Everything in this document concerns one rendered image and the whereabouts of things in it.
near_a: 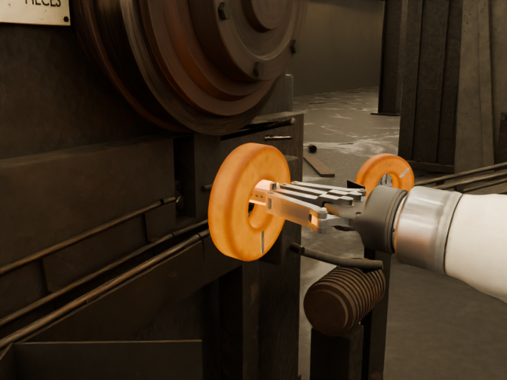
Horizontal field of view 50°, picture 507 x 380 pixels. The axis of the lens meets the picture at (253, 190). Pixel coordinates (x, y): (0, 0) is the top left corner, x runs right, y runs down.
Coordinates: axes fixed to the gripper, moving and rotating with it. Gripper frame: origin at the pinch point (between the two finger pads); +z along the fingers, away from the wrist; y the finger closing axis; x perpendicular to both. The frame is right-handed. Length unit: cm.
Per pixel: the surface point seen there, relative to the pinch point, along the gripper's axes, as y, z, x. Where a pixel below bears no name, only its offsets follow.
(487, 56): 291, 27, 14
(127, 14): -2.9, 19.7, 21.7
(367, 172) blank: 62, 8, -10
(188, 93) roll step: 7.2, 17.3, 10.7
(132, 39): -2.3, 19.5, 18.4
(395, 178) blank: 69, 3, -12
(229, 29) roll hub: 9.0, 11.1, 20.4
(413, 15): 432, 119, 43
